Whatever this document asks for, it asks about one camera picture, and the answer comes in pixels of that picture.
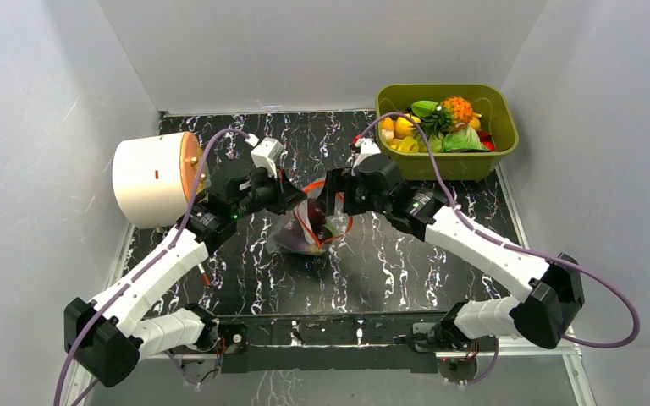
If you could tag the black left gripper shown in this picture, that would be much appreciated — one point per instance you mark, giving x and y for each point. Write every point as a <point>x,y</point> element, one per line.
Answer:
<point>286,195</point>

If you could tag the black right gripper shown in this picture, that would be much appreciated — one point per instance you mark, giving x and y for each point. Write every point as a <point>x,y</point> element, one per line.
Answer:
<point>329,198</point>

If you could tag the dark maroon toy fruit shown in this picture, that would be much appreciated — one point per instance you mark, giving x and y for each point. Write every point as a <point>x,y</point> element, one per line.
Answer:
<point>317,220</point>

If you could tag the clear orange zip top bag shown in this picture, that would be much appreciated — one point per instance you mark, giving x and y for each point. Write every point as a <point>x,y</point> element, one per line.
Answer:
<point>307,230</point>

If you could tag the yellow toy bell pepper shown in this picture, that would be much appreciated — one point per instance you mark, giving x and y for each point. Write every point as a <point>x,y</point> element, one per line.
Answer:
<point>404,126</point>

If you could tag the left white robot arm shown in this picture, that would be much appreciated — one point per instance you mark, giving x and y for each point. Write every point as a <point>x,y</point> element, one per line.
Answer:
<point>207,224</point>

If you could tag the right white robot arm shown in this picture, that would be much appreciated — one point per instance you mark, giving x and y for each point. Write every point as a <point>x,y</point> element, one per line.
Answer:
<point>544,297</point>

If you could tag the toy garlic bulb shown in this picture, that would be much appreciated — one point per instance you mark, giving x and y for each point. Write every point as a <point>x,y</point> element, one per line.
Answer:
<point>387,135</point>

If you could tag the orange yellow toy pear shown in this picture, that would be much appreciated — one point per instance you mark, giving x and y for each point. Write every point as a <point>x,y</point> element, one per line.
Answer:
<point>387,124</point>

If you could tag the yellow toy starfruit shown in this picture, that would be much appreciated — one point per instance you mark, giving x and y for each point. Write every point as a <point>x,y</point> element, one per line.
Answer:
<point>408,145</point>

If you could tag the small orange tipped pen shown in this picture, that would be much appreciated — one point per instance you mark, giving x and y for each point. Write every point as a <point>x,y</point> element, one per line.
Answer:
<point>204,275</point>

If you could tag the light green toy vegetable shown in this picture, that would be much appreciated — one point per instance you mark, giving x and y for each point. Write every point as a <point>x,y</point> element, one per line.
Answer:
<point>424,108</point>

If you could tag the white cylinder orange lid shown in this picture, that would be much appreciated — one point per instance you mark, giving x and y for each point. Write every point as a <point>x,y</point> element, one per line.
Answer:
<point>153,178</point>

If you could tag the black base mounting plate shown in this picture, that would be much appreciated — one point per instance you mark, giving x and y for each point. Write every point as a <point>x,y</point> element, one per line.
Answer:
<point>413,341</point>

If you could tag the green toy cabbage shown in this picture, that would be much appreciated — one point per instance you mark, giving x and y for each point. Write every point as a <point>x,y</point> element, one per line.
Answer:
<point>465,139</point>

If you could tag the toy pineapple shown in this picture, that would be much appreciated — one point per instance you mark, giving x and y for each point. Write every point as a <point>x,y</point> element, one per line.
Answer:
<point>453,113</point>

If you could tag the olive green plastic bin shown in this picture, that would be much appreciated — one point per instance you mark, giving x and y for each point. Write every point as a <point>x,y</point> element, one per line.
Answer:
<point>394,101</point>

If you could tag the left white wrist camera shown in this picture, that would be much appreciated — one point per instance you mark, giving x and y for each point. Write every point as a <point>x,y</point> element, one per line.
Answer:
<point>265,153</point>

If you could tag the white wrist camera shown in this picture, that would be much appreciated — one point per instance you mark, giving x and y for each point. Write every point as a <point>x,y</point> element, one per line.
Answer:
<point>265,153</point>
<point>361,148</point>

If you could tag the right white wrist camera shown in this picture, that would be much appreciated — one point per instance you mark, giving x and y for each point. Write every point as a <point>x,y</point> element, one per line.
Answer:
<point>361,148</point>

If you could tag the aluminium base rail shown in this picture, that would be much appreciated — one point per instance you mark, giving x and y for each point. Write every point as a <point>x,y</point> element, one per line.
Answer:
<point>527,347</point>

